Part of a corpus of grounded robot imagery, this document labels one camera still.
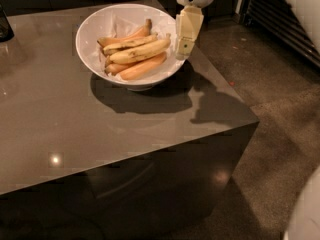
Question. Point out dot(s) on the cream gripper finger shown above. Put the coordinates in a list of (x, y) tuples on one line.
[(188, 25)]

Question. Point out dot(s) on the large yellow banana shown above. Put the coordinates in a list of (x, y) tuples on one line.
[(141, 52)]

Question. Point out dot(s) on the orange banana at back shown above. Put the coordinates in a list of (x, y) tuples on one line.
[(142, 31)]

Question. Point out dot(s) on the orange banana at front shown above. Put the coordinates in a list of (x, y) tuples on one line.
[(143, 67)]

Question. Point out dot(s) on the white ceramic bowl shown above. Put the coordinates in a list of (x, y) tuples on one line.
[(90, 40)]

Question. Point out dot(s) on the small orange banana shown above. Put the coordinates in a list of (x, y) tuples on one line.
[(115, 68)]

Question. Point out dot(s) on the dark slatted appliance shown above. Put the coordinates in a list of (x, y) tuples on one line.
[(277, 17)]

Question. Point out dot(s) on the dark object at table corner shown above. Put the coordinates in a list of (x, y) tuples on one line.
[(6, 32)]

